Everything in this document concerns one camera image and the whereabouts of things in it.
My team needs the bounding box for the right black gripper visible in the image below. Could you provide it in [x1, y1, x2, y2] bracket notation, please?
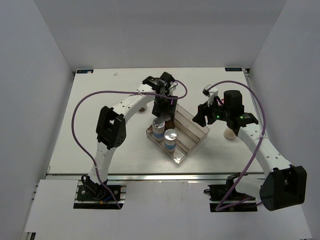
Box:
[192, 95, 230, 127]

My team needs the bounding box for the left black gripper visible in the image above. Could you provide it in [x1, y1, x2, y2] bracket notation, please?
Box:
[151, 93, 178, 120]

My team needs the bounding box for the blue label bottle silver cap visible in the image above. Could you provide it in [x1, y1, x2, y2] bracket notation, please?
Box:
[151, 117, 165, 142]

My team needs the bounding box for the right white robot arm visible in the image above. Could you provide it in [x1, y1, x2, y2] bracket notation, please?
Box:
[192, 87, 307, 211]

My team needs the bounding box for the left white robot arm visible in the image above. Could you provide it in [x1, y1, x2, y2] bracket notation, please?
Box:
[88, 72, 177, 200]

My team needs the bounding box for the clear plastic organizer tray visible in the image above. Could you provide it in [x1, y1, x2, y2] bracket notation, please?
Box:
[146, 104, 210, 165]

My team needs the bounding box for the yellow cap spice bottle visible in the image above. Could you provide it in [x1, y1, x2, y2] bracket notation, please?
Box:
[223, 128, 237, 141]

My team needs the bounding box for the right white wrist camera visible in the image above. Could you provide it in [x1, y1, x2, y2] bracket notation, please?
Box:
[202, 84, 219, 107]

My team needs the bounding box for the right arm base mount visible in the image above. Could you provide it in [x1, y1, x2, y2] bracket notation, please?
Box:
[204, 183, 258, 213]

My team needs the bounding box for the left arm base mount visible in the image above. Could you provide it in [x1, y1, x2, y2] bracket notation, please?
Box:
[73, 181, 127, 210]

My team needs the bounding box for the aluminium table front rail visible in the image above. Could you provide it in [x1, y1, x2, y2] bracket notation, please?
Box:
[45, 173, 265, 181]

